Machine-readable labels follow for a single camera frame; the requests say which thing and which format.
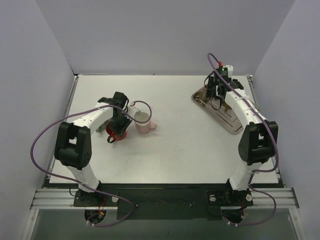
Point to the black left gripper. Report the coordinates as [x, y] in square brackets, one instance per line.
[119, 124]

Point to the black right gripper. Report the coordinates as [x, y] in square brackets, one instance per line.
[215, 90]

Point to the red mug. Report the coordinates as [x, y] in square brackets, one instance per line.
[112, 136]

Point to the green ceramic mug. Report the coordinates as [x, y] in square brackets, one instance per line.
[101, 127]

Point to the pink ceramic mug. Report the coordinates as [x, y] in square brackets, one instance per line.
[143, 123]

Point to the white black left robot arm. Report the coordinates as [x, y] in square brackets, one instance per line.
[73, 146]

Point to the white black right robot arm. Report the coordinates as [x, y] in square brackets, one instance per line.
[257, 148]

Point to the brown patterned cup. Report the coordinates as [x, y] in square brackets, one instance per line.
[204, 96]

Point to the metal serving tray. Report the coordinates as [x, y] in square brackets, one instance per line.
[225, 116]

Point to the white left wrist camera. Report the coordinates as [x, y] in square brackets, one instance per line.
[132, 109]

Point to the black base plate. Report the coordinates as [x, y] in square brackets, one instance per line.
[167, 201]

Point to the aluminium rail frame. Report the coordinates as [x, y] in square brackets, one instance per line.
[263, 197]

